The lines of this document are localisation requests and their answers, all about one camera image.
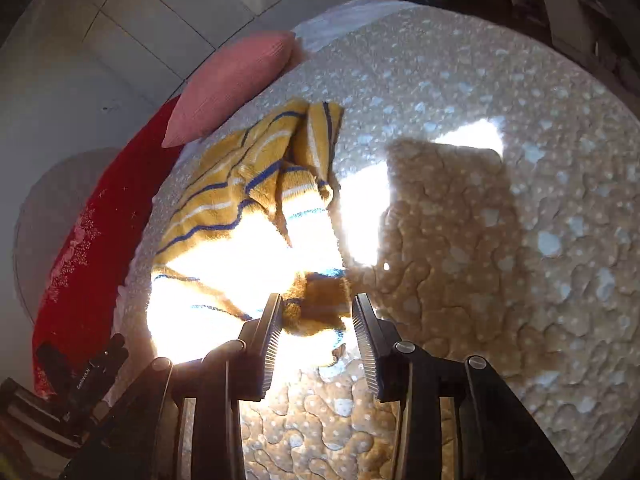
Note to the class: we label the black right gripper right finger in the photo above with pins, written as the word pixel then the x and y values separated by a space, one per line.
pixel 495 437

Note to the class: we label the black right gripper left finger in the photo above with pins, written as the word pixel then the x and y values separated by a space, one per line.
pixel 141 436

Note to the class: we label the yellow striped knit sweater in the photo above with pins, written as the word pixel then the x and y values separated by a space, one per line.
pixel 254 221

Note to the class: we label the red embroidered pillow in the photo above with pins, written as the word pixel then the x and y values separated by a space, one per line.
pixel 77 307

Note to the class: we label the beige white-dotted bedspread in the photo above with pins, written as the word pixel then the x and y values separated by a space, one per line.
pixel 487 200

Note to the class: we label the white wardrobe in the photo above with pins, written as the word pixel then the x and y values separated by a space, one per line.
pixel 152 46

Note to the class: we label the pink knit pillow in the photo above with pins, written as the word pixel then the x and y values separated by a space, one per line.
pixel 227 80

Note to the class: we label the pink fluffy blanket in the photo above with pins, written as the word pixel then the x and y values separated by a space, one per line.
pixel 316 33

